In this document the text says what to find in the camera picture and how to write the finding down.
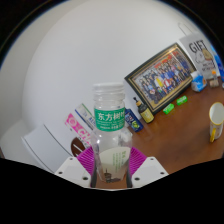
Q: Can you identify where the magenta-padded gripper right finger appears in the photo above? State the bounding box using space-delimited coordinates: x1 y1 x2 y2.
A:
127 146 170 189

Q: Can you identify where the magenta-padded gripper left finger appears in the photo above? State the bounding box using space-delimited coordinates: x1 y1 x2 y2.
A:
54 146 97 189

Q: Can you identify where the clear green-labelled drink bottle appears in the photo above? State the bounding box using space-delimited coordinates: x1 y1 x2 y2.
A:
90 82 134 190

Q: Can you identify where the white refrigerator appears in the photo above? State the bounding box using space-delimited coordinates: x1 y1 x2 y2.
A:
21 123 73 175

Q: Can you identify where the tall pink box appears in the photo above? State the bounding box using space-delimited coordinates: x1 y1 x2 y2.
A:
64 112 93 150

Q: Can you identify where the dark blue pump bottle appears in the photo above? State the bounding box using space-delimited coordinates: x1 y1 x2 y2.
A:
124 107 145 133

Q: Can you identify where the tall white and green box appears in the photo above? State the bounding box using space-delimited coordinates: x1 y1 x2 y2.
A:
74 102 98 131

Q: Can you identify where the dark brown pump bottle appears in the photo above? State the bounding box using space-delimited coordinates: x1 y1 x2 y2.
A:
132 96 156 125

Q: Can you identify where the small green box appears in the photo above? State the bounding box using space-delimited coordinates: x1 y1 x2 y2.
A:
175 95 189 107
162 102 176 116

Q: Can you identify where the framed group photo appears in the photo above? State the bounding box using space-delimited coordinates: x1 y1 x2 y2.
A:
123 42 197 116

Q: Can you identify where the small snack packet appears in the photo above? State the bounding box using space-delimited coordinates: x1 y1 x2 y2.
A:
208 77 221 89

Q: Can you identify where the blue detergent bottle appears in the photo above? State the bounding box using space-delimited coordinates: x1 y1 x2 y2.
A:
209 44 224 83

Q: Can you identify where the white paper gift bag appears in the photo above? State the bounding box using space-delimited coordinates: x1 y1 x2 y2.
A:
177 22 218 81

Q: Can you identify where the white mug with yellow handle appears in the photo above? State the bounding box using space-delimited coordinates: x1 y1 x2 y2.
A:
208 101 224 144

